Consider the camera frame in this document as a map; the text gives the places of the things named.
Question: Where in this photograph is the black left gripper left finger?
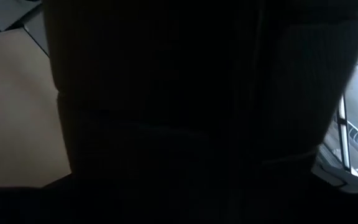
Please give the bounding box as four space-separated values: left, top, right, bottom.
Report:
44 138 122 224

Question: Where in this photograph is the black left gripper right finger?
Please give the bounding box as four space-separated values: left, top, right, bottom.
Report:
274 138 358 224

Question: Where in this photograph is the black slide sandal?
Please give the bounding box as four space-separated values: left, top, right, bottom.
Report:
42 0 358 194

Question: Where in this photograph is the white LED light bar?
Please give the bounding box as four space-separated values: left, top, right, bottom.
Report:
336 95 353 172

